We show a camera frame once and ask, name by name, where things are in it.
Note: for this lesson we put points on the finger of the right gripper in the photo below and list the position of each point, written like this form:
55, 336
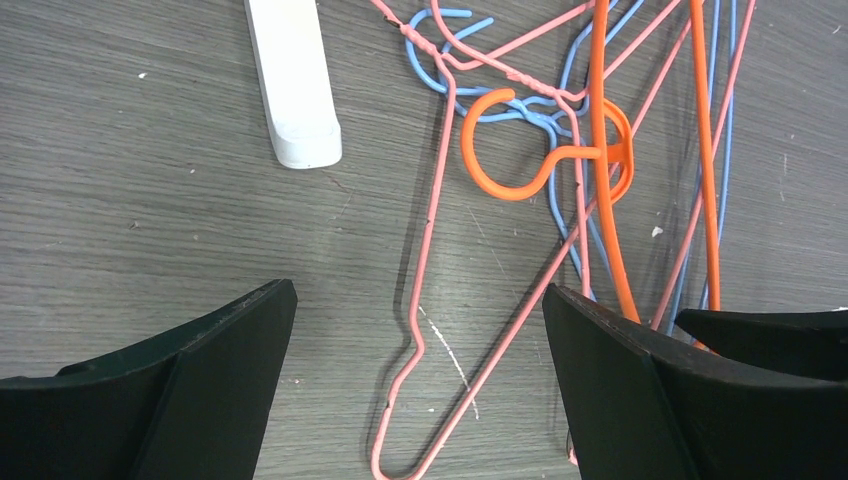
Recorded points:
810, 344

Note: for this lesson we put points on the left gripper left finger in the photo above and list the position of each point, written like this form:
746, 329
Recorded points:
192, 402

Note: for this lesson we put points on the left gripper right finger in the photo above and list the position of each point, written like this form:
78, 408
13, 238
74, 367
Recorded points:
643, 405

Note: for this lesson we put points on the pink wire hanger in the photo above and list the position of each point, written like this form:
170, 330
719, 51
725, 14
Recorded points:
430, 232
590, 162

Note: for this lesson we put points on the metal clothes rack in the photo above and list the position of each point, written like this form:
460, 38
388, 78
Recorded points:
294, 80

